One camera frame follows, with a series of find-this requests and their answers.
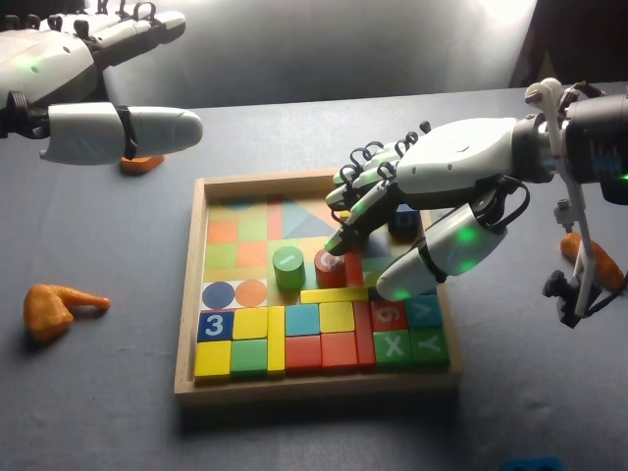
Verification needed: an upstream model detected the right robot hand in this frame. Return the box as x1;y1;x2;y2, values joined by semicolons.
324;117;532;303

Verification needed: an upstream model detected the wooden puzzle tray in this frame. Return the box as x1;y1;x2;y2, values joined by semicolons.
174;169;463;406

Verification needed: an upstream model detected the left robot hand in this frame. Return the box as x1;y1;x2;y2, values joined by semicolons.
0;1;204;166

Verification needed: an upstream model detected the toy fried chicken drumstick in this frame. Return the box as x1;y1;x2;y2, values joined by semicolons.
23;284;111;343

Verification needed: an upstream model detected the green cylinder block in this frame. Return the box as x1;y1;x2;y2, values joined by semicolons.
272;245;306;293

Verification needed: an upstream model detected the grey table cloth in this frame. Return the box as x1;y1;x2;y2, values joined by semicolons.
0;82;628;471

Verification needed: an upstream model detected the red cylinder block letter Q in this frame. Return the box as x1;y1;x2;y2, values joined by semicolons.
314;248;347;289

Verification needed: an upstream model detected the blue cube block letter U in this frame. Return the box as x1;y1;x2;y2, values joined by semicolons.
390;205;422;241

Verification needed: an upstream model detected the blue number cube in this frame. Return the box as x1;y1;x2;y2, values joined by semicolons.
197;310;236;343

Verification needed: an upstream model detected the blue two-hole brick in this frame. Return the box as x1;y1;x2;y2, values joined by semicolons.
499;455;564;471

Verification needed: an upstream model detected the orange hexagon block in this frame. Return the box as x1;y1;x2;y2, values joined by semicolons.
120;154;167;177

